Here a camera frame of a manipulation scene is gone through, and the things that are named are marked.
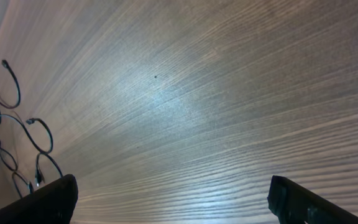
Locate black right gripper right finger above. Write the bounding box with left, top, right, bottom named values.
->
left=267, top=175, right=358, bottom=224

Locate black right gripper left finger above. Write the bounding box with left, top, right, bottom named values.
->
left=0, top=174, right=78, bottom=224

